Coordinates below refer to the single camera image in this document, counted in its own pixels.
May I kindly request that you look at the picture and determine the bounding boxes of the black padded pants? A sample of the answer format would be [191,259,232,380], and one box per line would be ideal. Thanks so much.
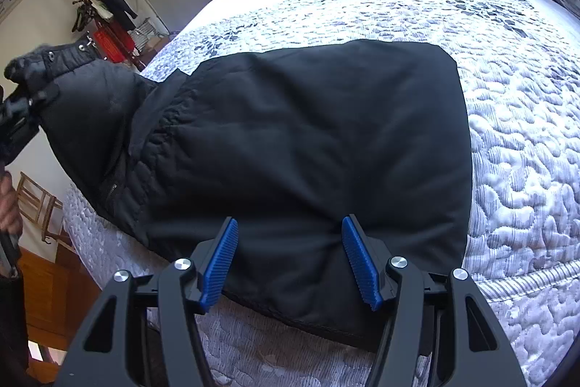
[4,38,473,354]

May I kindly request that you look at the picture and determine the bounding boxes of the person left hand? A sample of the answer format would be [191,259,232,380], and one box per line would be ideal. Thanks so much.
[0,172,22,238]

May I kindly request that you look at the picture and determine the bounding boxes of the wooden chair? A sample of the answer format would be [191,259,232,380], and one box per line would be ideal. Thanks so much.
[17,172,72,247]

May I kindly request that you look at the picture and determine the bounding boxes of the red bag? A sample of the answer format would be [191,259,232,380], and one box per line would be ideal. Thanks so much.
[92,20,138,64]

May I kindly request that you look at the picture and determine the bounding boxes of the wooden coat rack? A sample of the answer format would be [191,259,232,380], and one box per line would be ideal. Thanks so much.
[80,0,145,72]

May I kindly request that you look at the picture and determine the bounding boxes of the grey quilted bedspread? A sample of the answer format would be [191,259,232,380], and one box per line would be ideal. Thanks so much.
[64,0,579,386]

